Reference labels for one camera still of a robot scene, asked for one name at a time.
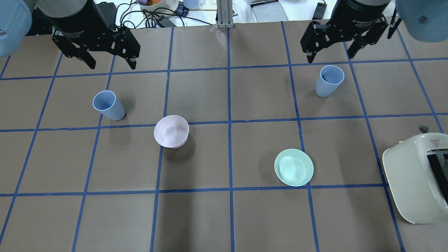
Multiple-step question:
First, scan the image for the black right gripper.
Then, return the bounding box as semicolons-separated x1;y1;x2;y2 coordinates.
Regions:
300;0;389;63

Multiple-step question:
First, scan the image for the black power adapter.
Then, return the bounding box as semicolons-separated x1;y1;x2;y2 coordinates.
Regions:
312;0;327;20

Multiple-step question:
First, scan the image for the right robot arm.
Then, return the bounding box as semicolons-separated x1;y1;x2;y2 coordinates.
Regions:
300;0;448;63

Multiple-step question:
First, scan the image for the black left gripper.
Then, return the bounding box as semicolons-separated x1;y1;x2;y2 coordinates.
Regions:
51;0;141;70

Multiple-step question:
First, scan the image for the metal tray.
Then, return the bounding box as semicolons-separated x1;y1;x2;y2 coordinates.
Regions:
250;0;288;23

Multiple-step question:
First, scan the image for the blue cup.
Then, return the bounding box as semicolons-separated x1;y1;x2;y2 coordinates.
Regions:
92;90;125;121

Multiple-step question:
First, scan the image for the blue cup near right arm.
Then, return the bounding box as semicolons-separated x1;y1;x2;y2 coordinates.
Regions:
315;65;345;98

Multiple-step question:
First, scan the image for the pink bowl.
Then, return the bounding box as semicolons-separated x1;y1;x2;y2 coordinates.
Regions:
154;115;189;149

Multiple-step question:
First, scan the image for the aluminium frame post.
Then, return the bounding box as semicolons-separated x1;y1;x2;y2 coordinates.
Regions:
216;0;234;29

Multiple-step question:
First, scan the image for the mint green bowl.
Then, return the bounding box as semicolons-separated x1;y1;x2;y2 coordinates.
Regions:
274;148;315;187

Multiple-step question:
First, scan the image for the cream white toaster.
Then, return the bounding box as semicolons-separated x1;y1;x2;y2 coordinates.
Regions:
382;133;448;224

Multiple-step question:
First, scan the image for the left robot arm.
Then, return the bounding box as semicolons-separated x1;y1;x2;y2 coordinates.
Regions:
0;0;141;70

